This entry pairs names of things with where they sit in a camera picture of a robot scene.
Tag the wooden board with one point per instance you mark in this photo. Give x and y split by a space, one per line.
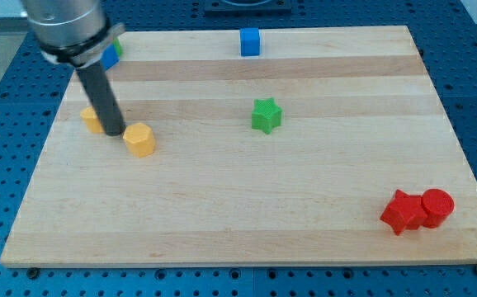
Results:
360 119

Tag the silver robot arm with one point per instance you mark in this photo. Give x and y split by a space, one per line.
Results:
74 32

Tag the red star block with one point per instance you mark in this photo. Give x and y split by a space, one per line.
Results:
404 212

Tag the yellow block behind rod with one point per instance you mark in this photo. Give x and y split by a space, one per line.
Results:
91 121

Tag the blue block under arm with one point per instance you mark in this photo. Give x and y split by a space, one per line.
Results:
109 57

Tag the green star block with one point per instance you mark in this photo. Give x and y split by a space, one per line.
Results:
266 115

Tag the yellow hexagon block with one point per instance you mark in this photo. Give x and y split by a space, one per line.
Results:
139 140

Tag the blue cube block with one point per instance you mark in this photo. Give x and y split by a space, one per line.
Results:
249 41

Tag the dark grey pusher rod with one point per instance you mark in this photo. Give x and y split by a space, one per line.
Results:
102 99

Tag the red cylinder block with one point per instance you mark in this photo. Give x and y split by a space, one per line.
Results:
438 205

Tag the green block under arm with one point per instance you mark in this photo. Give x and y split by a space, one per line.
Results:
118 47

